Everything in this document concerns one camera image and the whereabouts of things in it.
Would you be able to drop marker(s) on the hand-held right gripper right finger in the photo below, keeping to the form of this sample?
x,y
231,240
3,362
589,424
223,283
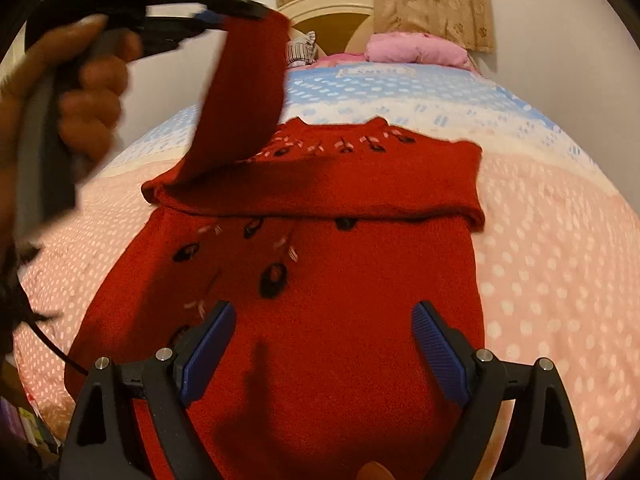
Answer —
x,y
440,350

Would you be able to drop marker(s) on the pink pillow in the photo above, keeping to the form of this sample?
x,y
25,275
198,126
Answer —
x,y
415,50

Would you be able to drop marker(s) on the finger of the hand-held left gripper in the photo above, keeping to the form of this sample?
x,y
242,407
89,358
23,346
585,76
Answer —
x,y
170,30
235,6

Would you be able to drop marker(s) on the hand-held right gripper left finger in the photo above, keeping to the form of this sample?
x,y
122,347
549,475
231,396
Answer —
x,y
210,347

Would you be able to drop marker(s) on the person's left hand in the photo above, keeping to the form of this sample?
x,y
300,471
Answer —
x,y
95,110

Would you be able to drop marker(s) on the dotted pink blue bedsheet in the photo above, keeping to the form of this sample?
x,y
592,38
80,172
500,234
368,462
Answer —
x,y
550,260

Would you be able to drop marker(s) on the striped pillow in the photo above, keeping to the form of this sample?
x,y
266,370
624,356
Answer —
x,y
301,50

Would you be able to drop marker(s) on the pink fabric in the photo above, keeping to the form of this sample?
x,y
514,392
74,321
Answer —
x,y
337,59

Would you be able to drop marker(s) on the red knitted sweater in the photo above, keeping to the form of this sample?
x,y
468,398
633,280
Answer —
x,y
325,310

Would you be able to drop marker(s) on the person's right hand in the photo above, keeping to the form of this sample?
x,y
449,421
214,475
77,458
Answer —
x,y
374,471

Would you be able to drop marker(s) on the cream round headboard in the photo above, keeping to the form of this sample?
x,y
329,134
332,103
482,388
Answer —
x,y
325,7

